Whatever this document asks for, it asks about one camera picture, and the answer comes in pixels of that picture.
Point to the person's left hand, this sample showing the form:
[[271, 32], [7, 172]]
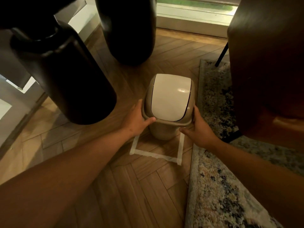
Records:
[[135, 121]]

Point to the person's right hand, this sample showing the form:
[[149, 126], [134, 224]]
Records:
[[202, 134]]

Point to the beige trash bin body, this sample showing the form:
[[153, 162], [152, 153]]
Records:
[[164, 132]]

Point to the white tape square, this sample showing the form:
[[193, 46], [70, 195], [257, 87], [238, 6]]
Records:
[[156, 155]]

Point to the swing lid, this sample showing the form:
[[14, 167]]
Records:
[[169, 97]]

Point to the person's left forearm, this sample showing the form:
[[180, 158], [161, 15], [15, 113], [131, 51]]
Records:
[[61, 178]]

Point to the person's right forearm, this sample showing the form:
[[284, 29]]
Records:
[[266, 178]]

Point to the patterned grey rug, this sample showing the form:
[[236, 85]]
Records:
[[213, 187]]

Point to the brown leather chair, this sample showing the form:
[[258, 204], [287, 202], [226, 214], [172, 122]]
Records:
[[268, 68]]

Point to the narrow grey curtain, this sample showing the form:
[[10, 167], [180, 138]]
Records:
[[12, 64]]

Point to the white window frame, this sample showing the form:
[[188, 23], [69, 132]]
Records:
[[190, 18]]

